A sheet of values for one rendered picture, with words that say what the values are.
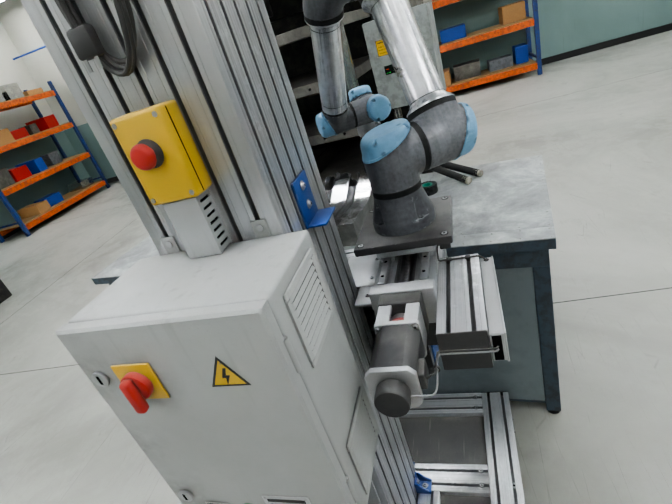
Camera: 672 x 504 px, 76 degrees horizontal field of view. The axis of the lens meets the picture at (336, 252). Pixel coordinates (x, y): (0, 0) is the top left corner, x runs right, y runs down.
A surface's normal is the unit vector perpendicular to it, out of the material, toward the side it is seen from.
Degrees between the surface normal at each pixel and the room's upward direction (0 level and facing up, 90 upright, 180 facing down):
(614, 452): 0
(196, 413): 90
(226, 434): 90
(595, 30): 90
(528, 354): 90
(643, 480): 0
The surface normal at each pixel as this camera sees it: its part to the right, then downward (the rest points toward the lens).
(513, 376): -0.32, 0.52
